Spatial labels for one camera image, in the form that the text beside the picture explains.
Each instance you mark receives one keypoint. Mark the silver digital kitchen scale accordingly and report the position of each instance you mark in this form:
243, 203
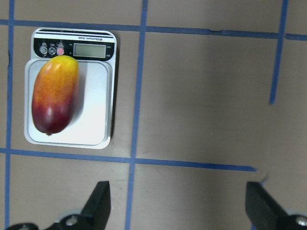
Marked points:
96, 53

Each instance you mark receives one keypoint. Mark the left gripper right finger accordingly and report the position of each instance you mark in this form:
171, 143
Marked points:
266, 214

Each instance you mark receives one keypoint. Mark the red yellow mango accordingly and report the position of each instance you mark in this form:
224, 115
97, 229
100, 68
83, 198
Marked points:
54, 95

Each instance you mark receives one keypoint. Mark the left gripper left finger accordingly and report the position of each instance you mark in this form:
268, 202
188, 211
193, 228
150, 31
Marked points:
94, 214

